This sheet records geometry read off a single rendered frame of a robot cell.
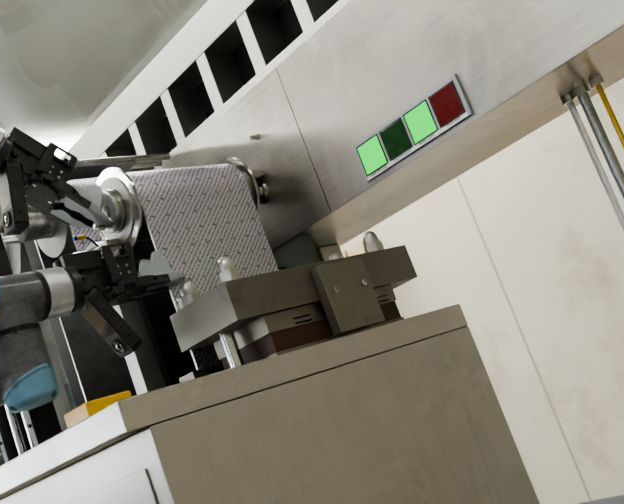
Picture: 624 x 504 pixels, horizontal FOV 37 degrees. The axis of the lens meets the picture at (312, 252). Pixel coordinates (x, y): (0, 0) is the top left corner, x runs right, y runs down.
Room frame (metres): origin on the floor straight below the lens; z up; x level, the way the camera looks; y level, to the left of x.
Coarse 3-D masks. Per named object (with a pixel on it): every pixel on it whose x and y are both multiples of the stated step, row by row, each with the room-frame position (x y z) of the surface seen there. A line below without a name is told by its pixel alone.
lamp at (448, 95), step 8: (448, 88) 1.39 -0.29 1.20; (432, 96) 1.41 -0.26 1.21; (440, 96) 1.40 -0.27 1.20; (448, 96) 1.39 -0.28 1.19; (456, 96) 1.38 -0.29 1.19; (432, 104) 1.41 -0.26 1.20; (440, 104) 1.40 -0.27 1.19; (448, 104) 1.39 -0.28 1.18; (456, 104) 1.38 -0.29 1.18; (440, 112) 1.41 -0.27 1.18; (448, 112) 1.40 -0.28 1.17; (456, 112) 1.39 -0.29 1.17; (440, 120) 1.41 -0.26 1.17; (448, 120) 1.40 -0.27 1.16
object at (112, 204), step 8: (104, 192) 1.49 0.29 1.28; (112, 192) 1.49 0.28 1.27; (104, 200) 1.50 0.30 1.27; (112, 200) 1.48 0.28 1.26; (120, 200) 1.49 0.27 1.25; (104, 208) 1.50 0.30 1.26; (112, 208) 1.49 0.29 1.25; (120, 208) 1.48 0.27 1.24; (112, 216) 1.49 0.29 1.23; (120, 216) 1.49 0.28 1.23; (112, 224) 1.50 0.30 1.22; (120, 224) 1.50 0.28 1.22; (104, 232) 1.52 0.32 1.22; (112, 232) 1.51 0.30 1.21
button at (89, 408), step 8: (120, 392) 1.24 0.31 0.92; (128, 392) 1.24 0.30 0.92; (96, 400) 1.21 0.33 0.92; (104, 400) 1.22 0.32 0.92; (112, 400) 1.22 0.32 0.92; (80, 408) 1.21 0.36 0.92; (88, 408) 1.20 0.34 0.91; (96, 408) 1.21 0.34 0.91; (64, 416) 1.24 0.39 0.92; (72, 416) 1.23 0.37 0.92; (80, 416) 1.21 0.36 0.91; (88, 416) 1.20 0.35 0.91; (72, 424) 1.23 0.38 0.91
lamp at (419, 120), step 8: (424, 104) 1.42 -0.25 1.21; (416, 112) 1.44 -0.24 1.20; (424, 112) 1.43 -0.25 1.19; (408, 120) 1.45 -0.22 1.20; (416, 120) 1.44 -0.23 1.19; (424, 120) 1.43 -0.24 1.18; (432, 120) 1.42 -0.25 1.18; (416, 128) 1.45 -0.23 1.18; (424, 128) 1.44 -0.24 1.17; (432, 128) 1.43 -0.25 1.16; (416, 136) 1.45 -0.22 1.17; (424, 136) 1.44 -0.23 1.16
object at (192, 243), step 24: (168, 216) 1.51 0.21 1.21; (192, 216) 1.54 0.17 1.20; (216, 216) 1.58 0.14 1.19; (240, 216) 1.62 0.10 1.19; (168, 240) 1.50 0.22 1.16; (192, 240) 1.53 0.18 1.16; (216, 240) 1.57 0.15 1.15; (240, 240) 1.60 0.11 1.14; (264, 240) 1.64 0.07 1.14; (192, 264) 1.52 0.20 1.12; (216, 264) 1.55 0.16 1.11; (240, 264) 1.59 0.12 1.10; (264, 264) 1.63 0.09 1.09; (168, 288) 1.48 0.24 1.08
